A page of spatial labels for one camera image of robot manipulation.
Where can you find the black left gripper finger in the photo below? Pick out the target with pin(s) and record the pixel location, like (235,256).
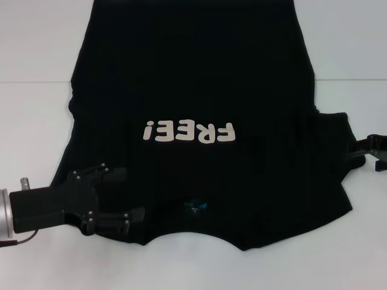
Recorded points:
(112,174)
(115,223)

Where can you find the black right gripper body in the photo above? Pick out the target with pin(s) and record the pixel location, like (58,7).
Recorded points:
(379,148)

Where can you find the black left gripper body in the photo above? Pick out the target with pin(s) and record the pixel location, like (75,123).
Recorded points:
(60,205)

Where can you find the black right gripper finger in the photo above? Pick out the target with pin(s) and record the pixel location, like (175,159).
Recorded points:
(359,149)
(381,166)

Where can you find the black T-shirt with FREE print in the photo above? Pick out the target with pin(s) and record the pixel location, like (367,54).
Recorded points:
(193,75)

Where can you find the silver plug on left arm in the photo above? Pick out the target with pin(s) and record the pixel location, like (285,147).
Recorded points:
(24,183)

